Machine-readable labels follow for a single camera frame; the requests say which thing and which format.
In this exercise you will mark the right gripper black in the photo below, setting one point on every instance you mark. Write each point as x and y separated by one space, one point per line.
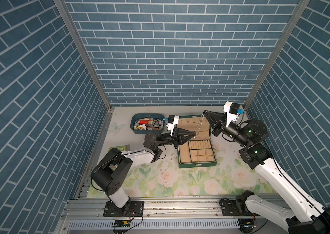
219 124

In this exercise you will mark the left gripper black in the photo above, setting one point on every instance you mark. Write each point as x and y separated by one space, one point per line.
177 136

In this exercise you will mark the green jewelry box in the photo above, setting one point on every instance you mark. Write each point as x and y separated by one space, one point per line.
198 151

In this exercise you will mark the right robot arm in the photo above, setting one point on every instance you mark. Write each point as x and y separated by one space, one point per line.
305 215

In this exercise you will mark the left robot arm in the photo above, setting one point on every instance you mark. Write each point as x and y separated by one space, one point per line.
109 175

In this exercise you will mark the red box in tray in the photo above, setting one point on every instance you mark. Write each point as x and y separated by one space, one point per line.
145 122

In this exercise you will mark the floral table mat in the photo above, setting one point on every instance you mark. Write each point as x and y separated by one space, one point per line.
164 178

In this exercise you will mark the blue plastic tray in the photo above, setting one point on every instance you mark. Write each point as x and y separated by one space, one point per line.
156 123

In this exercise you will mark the left controller board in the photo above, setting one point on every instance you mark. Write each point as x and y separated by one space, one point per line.
126 224

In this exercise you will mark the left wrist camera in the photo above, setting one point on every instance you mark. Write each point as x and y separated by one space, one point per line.
172 122

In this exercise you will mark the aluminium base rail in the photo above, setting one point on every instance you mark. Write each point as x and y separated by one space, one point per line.
86 216

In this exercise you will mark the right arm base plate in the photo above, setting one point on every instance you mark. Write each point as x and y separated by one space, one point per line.
234 208

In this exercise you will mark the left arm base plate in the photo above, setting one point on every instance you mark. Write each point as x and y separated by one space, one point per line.
131 208

